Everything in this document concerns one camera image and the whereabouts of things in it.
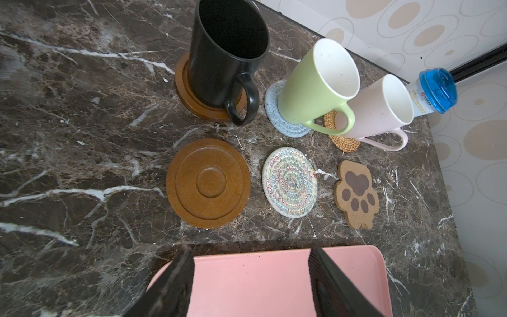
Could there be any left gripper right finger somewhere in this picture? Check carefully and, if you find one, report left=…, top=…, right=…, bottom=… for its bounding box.
left=308, top=248, right=382, bottom=316

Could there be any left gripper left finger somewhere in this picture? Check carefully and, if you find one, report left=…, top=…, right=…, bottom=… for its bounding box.
left=124, top=245, right=195, bottom=316

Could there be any cork paw print coaster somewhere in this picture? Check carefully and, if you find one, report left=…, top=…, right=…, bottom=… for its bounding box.
left=334, top=160, right=380, bottom=230

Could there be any light brown wooden coaster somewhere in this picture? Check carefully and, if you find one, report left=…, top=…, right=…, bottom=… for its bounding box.
left=166, top=139, right=251, bottom=229

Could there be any white woven round coaster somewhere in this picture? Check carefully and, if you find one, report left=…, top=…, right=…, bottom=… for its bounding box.
left=262, top=147, right=318, bottom=219

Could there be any woven rattan round coaster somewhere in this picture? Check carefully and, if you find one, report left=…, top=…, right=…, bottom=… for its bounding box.
left=323, top=110, right=361, bottom=153

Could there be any grey felt round coaster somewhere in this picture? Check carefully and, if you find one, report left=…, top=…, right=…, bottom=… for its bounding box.
left=264, top=80, right=310, bottom=138

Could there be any dark brown wooden coaster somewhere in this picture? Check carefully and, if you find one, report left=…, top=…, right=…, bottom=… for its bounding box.
left=174, top=52, right=231, bottom=122

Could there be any pink handled white mug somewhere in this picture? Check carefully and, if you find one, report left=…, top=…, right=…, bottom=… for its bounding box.
left=343, top=74, right=414, bottom=152

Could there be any green handled white mug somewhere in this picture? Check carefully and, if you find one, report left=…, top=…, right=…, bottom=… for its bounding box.
left=277, top=38, right=360, bottom=136

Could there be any black mug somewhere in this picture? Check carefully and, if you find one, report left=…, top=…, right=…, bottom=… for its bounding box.
left=187, top=0, right=269, bottom=126

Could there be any pink rectangular tray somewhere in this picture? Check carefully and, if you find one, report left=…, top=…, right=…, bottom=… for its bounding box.
left=146, top=244, right=393, bottom=317

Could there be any white cup blue lid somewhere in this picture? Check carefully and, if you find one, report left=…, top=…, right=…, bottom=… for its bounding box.
left=405, top=68, right=458, bottom=118

